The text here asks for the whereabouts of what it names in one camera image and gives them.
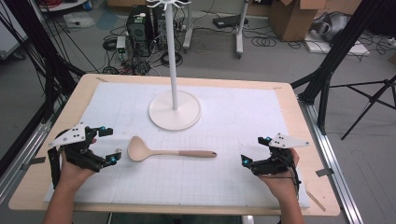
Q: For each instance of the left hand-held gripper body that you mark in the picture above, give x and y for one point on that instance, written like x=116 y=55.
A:
x=74 y=152

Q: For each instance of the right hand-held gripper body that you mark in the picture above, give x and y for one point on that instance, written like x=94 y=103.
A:
x=275 y=163

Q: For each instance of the person's right hand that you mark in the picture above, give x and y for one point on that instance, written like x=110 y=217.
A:
x=281 y=183

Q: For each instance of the person's left hand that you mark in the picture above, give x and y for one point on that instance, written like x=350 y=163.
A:
x=74 y=175

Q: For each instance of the beige soup ladle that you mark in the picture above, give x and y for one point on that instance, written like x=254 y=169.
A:
x=140 y=150

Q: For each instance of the grey metal clip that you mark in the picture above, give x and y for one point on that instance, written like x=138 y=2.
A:
x=324 y=172
x=32 y=162

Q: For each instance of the white grid mat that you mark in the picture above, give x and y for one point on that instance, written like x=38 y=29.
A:
x=202 y=174

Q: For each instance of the thin wooden stick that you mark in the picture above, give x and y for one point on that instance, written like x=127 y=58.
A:
x=316 y=200

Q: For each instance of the white hook stand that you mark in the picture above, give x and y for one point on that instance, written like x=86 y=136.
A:
x=174 y=112

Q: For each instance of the small white power box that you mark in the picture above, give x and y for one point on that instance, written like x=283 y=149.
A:
x=121 y=46

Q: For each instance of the black computer tower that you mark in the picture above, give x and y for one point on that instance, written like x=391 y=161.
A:
x=138 y=34

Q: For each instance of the white flat board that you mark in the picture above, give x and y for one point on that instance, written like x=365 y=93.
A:
x=320 y=46

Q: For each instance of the white stand leg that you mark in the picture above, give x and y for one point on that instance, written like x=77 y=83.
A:
x=239 y=34
x=187 y=31

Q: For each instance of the black tripod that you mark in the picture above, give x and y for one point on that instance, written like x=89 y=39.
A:
x=373 y=96

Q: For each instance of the brown cardboard box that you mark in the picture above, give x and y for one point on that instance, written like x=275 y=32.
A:
x=295 y=21

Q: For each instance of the black flat device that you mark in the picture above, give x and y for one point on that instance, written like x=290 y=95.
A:
x=229 y=21

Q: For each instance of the grey bag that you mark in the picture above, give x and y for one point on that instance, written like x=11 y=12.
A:
x=333 y=25

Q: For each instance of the aluminium rail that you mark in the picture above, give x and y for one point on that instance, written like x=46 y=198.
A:
x=18 y=168
x=330 y=155

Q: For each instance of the black frame post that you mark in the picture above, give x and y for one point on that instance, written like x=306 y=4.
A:
x=330 y=62
x=46 y=62

